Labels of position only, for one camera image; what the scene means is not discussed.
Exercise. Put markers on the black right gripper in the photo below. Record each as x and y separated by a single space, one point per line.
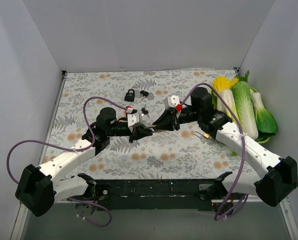
175 121

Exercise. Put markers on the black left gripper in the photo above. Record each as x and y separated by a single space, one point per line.
134 133

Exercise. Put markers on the black-headed key bunch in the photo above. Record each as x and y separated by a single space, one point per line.
143 94

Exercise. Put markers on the black padlock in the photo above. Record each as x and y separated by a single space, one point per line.
130 95

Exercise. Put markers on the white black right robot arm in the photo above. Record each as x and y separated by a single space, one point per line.
276 177

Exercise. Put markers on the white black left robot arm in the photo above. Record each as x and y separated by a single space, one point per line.
41 186

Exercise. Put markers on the orange black padlock key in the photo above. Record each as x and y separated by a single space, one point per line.
144 111

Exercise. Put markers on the floral patterned mat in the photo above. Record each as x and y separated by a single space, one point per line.
169 154

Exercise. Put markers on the small brass padlock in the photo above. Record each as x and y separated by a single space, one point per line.
202 135

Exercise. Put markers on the green plastic basket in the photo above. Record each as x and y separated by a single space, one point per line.
262 137

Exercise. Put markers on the yellow-leaf napa cabbage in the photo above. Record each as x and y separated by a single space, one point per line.
223 86

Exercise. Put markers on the green celery stalks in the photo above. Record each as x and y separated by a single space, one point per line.
235 153

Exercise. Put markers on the green napa cabbage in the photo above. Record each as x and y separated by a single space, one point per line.
242 96

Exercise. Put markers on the bok choy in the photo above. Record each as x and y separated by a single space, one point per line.
265 121

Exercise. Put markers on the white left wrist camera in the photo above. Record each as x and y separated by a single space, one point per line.
134 118

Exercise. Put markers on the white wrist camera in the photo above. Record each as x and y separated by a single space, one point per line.
134 118
172 103

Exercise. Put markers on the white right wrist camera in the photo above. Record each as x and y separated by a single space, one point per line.
172 103

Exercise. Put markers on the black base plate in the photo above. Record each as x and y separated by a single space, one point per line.
151 194

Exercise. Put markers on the aluminium frame rail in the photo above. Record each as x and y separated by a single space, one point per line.
66 220

